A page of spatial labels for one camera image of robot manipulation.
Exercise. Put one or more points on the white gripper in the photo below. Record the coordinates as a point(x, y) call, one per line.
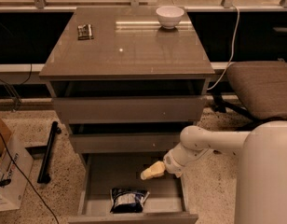
point(170, 162)

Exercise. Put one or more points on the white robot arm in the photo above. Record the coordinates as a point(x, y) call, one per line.
point(261, 190)

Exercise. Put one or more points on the grey bottom drawer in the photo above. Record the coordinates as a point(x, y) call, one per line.
point(166, 203)

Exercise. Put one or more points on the grey drawer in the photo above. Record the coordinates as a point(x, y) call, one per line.
point(129, 110)
point(124, 142)
point(166, 203)

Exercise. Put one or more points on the grey middle drawer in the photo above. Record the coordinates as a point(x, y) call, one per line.
point(124, 142)

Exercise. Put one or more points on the grey top drawer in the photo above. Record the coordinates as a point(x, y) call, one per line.
point(129, 110)

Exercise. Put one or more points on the grey drawer cabinet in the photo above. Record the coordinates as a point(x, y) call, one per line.
point(130, 55)

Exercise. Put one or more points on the black metal bar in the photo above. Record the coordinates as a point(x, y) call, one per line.
point(44, 177)

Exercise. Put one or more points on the brown office chair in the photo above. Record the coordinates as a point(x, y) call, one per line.
point(261, 87)

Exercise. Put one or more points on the white cardboard box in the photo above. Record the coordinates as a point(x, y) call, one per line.
point(16, 155)

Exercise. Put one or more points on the white bowl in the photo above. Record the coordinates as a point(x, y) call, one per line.
point(169, 16)

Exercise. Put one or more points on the small dark snack bar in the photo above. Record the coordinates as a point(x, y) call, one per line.
point(84, 32)

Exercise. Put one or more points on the brown cardboard box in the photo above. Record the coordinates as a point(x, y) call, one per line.
point(5, 134)

